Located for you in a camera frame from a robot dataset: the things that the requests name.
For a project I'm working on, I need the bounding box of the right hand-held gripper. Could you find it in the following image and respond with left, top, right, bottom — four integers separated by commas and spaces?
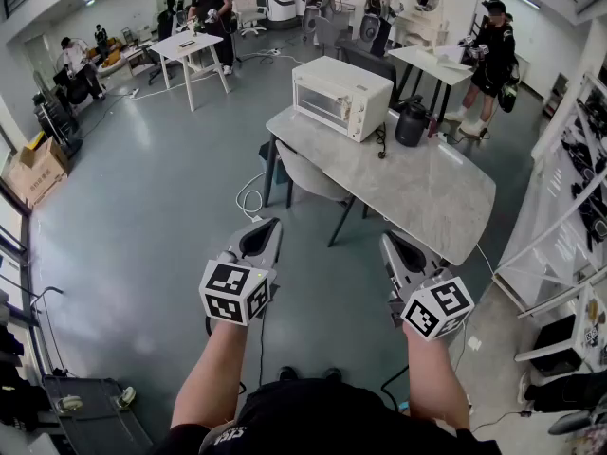
379, 229, 476, 341

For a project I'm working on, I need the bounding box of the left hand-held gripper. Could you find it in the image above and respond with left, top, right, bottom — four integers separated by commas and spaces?
198, 216, 285, 327

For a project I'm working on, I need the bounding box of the white oven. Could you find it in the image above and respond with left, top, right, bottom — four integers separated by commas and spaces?
291, 55, 395, 144

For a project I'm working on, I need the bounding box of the person's right forearm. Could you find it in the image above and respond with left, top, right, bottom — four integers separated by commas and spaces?
402, 324, 472, 430

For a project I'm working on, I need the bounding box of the person's left forearm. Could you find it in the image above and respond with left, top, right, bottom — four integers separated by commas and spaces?
170, 318, 251, 430

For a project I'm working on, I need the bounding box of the grey marble table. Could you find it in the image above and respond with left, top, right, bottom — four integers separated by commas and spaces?
263, 105, 498, 267

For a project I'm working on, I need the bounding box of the grey upholstered chair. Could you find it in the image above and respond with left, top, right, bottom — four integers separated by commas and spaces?
274, 139, 370, 249

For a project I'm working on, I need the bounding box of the teal bin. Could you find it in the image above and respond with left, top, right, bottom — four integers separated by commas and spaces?
259, 140, 289, 185

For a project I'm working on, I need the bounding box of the black kettle jug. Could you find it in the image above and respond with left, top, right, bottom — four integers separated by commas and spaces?
394, 100, 440, 148

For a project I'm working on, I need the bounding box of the white shelf rack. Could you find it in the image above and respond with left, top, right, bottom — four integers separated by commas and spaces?
492, 71, 607, 319

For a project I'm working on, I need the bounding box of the black box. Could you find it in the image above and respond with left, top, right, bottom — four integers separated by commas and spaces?
528, 314, 583, 377

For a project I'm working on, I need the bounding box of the person's black shirt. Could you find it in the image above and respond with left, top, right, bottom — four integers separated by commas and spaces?
156, 379, 504, 455

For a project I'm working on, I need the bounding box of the white table with black legs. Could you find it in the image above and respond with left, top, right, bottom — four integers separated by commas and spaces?
387, 45, 475, 125

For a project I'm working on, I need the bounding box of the black office chair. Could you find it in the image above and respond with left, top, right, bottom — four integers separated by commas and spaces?
337, 39, 400, 109

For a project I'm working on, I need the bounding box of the white wooden table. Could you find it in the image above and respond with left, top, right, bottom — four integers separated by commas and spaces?
149, 30, 232, 112

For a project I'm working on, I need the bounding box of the white office chair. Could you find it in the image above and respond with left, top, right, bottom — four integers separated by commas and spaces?
233, 0, 269, 38

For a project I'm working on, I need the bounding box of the white vanity dresser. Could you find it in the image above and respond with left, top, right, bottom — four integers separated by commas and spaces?
393, 0, 451, 50

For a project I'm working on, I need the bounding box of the cardboard box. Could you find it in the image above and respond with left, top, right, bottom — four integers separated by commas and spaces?
2, 133, 72, 208

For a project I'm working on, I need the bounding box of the black flat trolley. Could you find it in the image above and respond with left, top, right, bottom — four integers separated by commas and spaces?
41, 374, 154, 455

